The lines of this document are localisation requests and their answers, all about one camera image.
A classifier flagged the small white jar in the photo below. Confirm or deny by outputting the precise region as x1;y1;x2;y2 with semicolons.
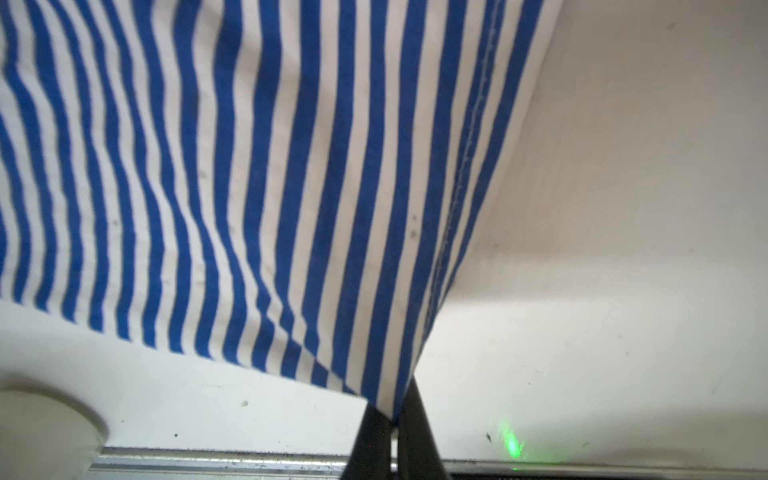
1;387;109;479

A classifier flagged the navy striped tank top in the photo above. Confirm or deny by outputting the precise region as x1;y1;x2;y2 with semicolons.
1;1;561;418

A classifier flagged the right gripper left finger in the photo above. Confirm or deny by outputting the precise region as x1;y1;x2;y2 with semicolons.
340;405;393;480

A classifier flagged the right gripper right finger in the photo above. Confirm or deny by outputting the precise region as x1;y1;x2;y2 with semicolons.
397;379;451;480

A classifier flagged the aluminium front rail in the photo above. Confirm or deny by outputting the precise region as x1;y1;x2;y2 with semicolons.
87;448;767;479

